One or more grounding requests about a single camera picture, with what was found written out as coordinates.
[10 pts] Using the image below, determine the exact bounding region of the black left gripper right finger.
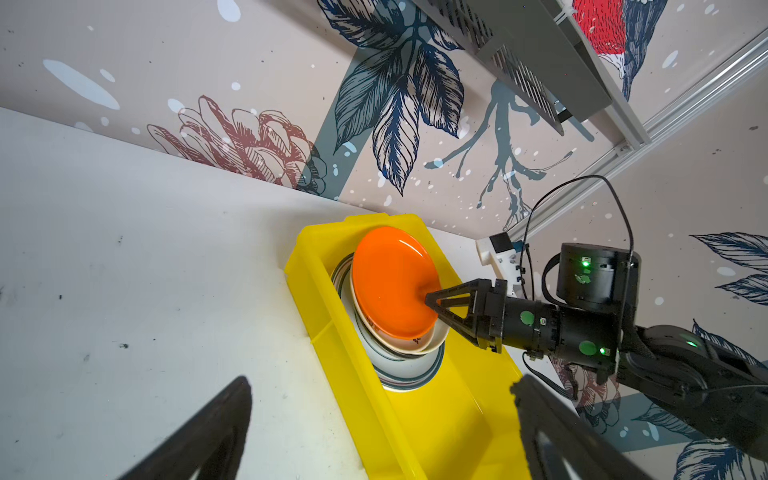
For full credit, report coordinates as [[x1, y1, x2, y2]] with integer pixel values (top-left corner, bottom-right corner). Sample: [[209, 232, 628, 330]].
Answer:
[[511, 375, 649, 480]]

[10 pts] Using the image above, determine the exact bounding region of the cream plate red seal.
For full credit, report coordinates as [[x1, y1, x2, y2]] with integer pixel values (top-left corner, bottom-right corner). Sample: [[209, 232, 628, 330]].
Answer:
[[350, 286, 449, 357]]

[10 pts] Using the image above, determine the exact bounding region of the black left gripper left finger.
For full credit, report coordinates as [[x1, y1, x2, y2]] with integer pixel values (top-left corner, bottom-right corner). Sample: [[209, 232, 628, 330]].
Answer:
[[122, 376, 251, 479]]

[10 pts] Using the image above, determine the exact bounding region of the white plate thin green rim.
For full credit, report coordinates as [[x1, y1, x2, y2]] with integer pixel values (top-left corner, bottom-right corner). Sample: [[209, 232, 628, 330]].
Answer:
[[331, 254, 446, 392]]

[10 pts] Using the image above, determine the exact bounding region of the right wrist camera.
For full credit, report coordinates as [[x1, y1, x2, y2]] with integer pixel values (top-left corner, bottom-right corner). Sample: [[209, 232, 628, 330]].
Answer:
[[475, 232, 523, 297]]

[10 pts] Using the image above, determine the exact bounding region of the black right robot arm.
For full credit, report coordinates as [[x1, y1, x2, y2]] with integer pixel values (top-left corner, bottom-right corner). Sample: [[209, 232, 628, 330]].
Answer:
[[425, 243, 767, 460]]

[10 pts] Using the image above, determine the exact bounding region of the yellow plastic bin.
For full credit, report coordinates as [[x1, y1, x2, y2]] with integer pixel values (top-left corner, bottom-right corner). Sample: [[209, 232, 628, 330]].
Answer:
[[284, 213, 531, 479]]

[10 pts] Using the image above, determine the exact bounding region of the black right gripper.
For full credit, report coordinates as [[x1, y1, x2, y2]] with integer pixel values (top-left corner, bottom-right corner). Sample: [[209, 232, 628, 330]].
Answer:
[[425, 279, 618, 368]]

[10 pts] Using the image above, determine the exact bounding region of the orange plate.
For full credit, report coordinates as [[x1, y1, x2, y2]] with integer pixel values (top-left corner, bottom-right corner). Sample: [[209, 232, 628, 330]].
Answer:
[[351, 227, 441, 340]]

